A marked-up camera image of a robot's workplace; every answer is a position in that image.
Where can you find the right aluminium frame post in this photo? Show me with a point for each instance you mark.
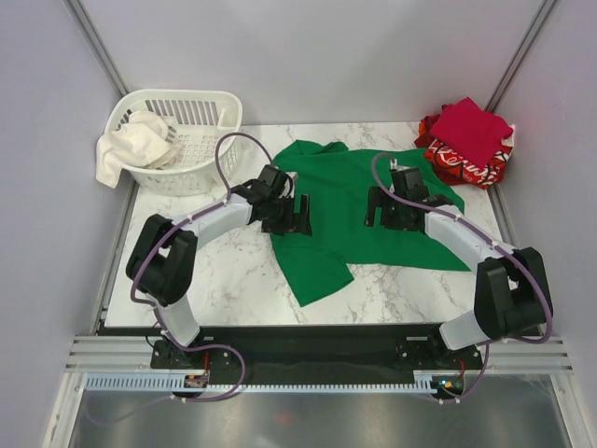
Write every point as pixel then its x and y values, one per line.
pixel 532 33

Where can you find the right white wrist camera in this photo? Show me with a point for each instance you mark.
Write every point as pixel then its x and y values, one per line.
pixel 395 166

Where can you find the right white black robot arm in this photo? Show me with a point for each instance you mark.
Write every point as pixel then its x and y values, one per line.
pixel 511 290

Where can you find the white plastic laundry basket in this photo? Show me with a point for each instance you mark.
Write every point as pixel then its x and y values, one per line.
pixel 196 121

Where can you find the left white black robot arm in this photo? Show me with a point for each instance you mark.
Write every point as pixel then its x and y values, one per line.
pixel 162 262

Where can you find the left aluminium frame post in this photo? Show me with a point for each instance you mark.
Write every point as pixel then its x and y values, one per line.
pixel 100 51

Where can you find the white slotted cable duct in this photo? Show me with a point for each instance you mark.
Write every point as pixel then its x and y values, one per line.
pixel 178 382

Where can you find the red printed folded t-shirt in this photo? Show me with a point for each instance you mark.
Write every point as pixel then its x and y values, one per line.
pixel 452 168

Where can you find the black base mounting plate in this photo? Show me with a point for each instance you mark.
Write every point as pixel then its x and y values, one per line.
pixel 330 353

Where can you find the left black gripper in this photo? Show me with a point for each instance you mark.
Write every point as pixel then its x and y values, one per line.
pixel 289 225

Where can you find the aluminium frame post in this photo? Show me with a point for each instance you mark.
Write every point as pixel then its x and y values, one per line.
pixel 532 33
pixel 100 51

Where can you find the green t-shirt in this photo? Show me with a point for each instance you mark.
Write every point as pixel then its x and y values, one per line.
pixel 337 180

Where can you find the white cream t-shirt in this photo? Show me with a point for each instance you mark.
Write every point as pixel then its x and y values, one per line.
pixel 145 141

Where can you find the folded crimson red t-shirt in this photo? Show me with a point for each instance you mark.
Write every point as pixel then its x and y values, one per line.
pixel 473 133

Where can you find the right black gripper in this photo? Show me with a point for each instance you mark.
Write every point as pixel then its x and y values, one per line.
pixel 379 198

